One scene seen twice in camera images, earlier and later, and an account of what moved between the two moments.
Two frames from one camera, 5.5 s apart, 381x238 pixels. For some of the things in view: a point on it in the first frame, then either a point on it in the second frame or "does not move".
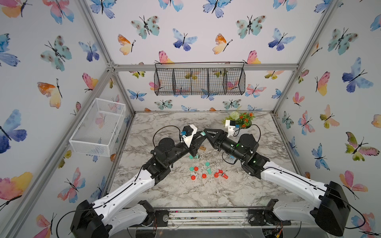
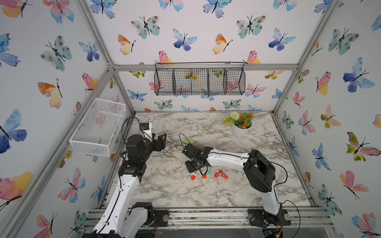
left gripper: (193, 148) → (158, 144)
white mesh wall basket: (96, 132) does not move
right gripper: (218, 144) → (188, 168)
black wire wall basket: (199, 78) does not move
